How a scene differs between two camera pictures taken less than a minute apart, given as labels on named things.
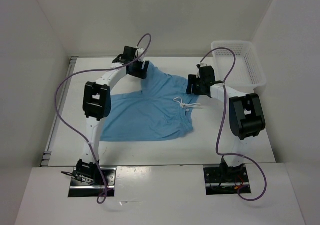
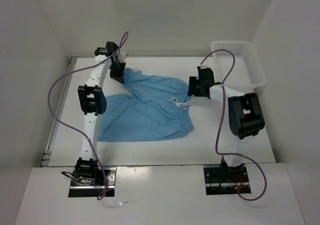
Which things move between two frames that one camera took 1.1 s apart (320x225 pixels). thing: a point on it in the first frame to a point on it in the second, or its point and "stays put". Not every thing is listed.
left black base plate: [79, 189] stays put
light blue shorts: [163, 108] stays put
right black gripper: [192, 80] stays put
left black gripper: [140, 73] to [119, 76]
